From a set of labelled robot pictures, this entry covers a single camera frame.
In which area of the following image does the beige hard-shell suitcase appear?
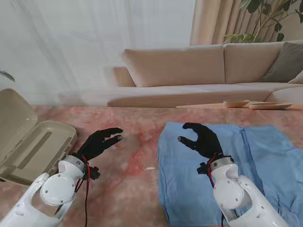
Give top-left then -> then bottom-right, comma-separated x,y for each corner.
0,88 -> 78,186

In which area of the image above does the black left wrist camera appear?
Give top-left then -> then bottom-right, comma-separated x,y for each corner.
89,166 -> 100,180

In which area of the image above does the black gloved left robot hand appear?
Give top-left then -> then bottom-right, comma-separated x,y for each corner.
77,127 -> 124,164

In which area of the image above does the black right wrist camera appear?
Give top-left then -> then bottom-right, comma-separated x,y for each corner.
197,162 -> 210,175

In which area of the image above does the grey sofa cushion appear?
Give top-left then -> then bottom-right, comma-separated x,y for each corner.
259,42 -> 303,83

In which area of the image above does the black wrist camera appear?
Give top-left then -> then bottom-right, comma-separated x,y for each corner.
197,162 -> 210,175
89,166 -> 100,180

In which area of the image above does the white sheer curtain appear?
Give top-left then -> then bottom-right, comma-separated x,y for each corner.
0,0 -> 197,106

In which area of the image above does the red left arm cable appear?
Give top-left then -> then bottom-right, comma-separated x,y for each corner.
75,155 -> 92,227

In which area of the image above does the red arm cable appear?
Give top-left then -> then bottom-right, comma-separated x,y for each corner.
75,155 -> 92,227
207,156 -> 225,227

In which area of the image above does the tall green leafy plant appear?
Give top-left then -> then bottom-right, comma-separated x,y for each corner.
222,0 -> 303,44

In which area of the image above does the beige sectional sofa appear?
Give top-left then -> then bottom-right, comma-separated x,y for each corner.
58,40 -> 303,108

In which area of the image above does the light blue button shirt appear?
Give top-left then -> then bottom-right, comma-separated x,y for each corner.
157,122 -> 303,225

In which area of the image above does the beige pleated curtain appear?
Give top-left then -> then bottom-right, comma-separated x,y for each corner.
189,0 -> 303,46

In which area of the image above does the round wooden bowl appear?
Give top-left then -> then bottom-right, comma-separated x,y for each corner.
223,99 -> 251,108

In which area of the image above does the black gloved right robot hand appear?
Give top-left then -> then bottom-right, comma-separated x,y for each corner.
177,122 -> 224,159

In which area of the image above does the flat wooden tray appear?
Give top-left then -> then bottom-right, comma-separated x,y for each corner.
248,102 -> 293,110

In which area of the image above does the single green plant leaf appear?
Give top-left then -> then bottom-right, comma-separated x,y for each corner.
0,70 -> 16,82

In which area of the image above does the cream sofa cushion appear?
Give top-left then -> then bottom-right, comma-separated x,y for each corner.
287,70 -> 303,84

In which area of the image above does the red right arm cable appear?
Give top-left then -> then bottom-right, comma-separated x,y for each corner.
207,156 -> 225,227

